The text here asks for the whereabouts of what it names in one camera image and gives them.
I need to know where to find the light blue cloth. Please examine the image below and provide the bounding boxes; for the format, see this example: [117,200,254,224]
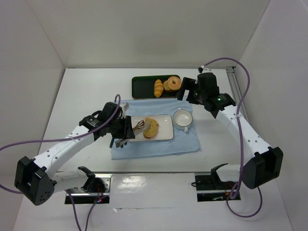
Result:
[111,98,201,160]

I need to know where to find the white cup black rim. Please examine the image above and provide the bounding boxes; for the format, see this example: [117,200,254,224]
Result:
[173,108,193,133]

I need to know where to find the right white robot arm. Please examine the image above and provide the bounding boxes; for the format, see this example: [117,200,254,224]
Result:
[177,73,283,189]

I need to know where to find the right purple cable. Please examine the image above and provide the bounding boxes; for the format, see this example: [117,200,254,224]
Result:
[201,56,263,218]

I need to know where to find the golden croissant roll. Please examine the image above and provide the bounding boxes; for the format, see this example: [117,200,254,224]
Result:
[154,79,164,98]

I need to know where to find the white rectangular plate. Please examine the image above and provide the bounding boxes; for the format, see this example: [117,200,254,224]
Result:
[129,115,174,142]

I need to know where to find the steel kitchen tongs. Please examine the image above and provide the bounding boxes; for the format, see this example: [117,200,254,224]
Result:
[115,120,148,148]

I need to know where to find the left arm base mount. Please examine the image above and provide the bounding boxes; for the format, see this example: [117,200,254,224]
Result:
[69,173,112,205]

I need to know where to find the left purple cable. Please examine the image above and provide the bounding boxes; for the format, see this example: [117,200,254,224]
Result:
[0,93,121,231]

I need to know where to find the dark green tray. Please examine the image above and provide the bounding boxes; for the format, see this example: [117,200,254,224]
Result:
[131,75,181,100]

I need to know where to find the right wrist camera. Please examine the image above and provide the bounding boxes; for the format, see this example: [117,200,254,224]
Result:
[198,65,211,73]

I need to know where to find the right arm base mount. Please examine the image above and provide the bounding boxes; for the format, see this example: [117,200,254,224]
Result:
[191,164,235,202]

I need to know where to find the aluminium rail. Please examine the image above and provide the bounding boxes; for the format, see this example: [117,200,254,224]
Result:
[226,66,250,123]

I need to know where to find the purple cable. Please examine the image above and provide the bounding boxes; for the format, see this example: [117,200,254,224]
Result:
[0,93,121,231]
[201,56,263,218]

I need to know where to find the brown bread slice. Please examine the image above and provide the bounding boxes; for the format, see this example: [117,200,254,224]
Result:
[143,118,159,139]

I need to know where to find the pink glazed donut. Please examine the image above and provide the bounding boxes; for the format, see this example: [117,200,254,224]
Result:
[167,76,181,90]

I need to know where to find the gold fork green handle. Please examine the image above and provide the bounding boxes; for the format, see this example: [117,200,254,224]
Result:
[109,137,114,148]

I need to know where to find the small brown bread piece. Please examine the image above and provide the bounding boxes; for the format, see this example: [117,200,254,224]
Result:
[163,80,176,92]

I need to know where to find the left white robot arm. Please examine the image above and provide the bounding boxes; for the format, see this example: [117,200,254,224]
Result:
[14,102,135,205]

